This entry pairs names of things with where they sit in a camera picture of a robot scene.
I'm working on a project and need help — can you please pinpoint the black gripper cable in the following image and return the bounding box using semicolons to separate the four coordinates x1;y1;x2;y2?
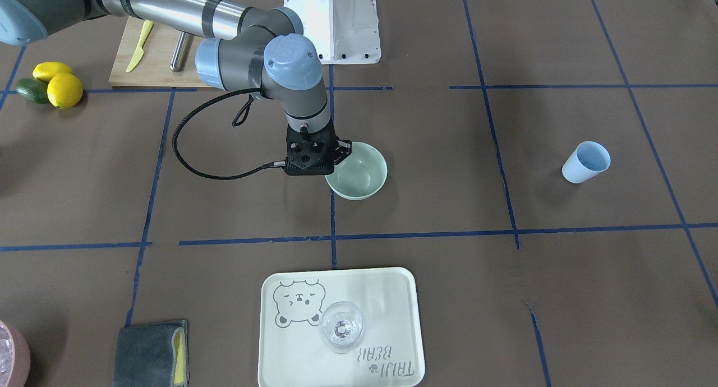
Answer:
172;87;288;181

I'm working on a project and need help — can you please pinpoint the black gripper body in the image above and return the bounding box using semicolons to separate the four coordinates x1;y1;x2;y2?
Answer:
284;123;341;177

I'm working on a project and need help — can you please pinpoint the pink bowl of ice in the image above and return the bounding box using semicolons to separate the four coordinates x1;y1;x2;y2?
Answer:
1;320;31;386

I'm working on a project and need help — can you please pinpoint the grey and yellow folded cloth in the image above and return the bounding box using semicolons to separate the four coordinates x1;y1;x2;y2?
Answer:
112;320;190;386

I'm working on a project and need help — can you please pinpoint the light blue plastic cup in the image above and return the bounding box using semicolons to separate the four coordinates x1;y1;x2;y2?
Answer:
561;141;612;183

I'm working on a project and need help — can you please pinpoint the yellow plastic knife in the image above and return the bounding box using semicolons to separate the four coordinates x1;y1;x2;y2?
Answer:
125;21;154;73

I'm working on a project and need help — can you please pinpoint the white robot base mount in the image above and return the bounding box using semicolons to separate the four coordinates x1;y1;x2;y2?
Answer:
284;0;382;65

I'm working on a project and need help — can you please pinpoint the yellow lemon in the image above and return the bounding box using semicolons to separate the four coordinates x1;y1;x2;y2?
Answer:
33;61;74;84
47;73;84;109

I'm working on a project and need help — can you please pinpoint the steel knife handle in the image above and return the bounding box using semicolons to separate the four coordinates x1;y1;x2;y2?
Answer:
169;31;191;72

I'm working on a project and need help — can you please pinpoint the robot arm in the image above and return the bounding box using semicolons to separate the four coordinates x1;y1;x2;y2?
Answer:
1;0;352;176

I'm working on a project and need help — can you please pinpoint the cream bear tray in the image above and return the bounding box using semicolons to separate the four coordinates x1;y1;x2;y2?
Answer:
258;267;426;386

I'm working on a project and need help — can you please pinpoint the green bowl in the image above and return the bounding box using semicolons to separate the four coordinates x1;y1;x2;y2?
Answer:
325;142;388;201

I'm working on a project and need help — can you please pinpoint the wooden cutting board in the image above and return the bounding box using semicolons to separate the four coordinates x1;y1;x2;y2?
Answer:
109;17;208;88

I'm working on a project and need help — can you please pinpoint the clear wine glass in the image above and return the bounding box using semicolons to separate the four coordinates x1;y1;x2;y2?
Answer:
320;302;366;354

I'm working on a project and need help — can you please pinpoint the green lime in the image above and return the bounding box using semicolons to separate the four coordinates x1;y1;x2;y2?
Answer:
15;78;49;105

